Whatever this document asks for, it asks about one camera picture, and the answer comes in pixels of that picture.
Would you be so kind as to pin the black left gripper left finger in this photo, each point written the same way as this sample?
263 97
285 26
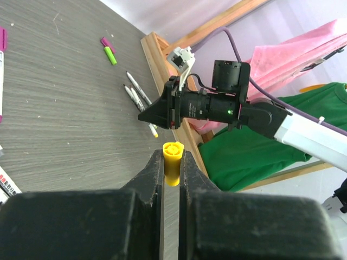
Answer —
124 223

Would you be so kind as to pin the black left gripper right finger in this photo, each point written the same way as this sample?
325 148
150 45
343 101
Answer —
232 225

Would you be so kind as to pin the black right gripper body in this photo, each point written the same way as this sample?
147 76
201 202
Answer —
200 105

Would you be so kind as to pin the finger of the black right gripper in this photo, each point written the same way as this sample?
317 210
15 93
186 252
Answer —
157 113

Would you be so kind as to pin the yellow capped white marker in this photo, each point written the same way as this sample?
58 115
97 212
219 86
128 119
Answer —
153 130

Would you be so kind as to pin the green capped white marker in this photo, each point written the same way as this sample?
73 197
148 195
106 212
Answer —
134 97

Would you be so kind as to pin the yellow pen cap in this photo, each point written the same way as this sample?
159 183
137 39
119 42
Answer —
172 153

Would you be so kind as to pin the green pen cap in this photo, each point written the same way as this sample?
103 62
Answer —
110 55

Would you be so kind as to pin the magenta pen cap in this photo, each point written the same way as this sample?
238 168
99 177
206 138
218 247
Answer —
106 43

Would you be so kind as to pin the magenta capped white marker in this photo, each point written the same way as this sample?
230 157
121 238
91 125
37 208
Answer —
138 88

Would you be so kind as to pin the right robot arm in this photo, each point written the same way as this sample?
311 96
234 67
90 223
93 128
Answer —
263 136

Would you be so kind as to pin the green tank top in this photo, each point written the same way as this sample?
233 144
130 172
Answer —
237 159

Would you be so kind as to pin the pink t-shirt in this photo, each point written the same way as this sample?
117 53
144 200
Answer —
273 67

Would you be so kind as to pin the yellow clothes hanger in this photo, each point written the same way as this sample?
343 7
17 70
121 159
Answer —
310 88

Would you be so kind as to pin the wooden clothes rack frame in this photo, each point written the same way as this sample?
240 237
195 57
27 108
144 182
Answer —
272 118

